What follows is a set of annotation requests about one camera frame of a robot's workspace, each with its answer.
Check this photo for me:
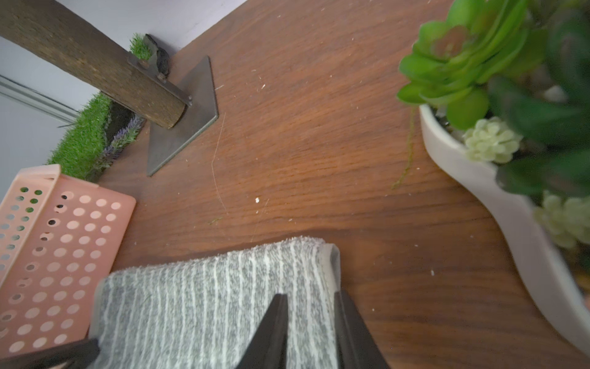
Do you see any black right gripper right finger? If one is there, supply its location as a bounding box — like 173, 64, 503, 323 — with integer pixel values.
334, 290, 390, 369

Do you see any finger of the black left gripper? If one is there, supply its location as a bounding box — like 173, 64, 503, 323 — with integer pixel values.
1, 338, 100, 368

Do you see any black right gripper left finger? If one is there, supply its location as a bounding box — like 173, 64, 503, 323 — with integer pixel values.
237, 294, 289, 369

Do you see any grey striped dishcloth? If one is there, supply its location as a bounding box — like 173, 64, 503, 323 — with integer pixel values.
90, 237, 340, 368

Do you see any pink perforated plastic basket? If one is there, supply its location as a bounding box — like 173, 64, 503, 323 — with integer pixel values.
1, 165, 136, 358

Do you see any green artificial grass mat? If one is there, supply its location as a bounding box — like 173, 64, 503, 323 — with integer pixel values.
45, 33, 171, 184

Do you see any white pot succulent plant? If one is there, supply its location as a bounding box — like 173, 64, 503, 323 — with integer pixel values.
397, 0, 589, 354

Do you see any pink cherry blossom tree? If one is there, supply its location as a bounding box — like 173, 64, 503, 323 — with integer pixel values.
1, 1, 186, 129

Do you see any aluminium frame corner post left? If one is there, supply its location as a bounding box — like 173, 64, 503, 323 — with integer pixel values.
1, 75, 80, 125

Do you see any dark metal tree base plate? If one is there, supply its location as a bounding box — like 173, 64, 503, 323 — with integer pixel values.
128, 52, 219, 177

